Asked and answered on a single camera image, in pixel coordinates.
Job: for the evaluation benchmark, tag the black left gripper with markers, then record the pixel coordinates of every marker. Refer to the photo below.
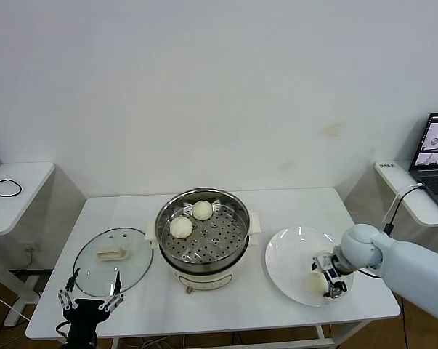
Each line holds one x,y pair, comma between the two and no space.
83,320

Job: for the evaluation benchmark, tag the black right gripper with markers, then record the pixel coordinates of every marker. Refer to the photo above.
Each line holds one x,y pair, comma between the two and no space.
335,267

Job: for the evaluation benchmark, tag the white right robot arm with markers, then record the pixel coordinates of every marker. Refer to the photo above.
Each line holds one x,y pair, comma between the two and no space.
404,261

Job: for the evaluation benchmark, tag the perforated stainless steamer basket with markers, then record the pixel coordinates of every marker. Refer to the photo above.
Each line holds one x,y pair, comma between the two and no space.
218,240

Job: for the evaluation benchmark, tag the round white plate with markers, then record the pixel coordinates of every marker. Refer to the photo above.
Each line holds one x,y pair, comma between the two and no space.
287,251

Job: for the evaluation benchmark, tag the cream electric cooker pot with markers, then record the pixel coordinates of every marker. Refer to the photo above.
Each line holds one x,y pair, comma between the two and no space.
204,281

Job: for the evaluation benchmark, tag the white side table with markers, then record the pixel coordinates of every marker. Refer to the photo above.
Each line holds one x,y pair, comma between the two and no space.
400,181
19,196

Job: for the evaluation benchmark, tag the white printed label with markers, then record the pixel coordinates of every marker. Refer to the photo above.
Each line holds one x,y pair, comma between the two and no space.
386,167

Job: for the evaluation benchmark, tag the grey open laptop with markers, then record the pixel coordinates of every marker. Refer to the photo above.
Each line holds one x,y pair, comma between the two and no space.
436,181

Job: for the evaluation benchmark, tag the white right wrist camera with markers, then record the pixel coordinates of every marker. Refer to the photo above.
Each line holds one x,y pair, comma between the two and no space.
319,264

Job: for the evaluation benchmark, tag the white wall socket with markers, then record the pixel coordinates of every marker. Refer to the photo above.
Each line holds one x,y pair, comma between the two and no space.
31,249

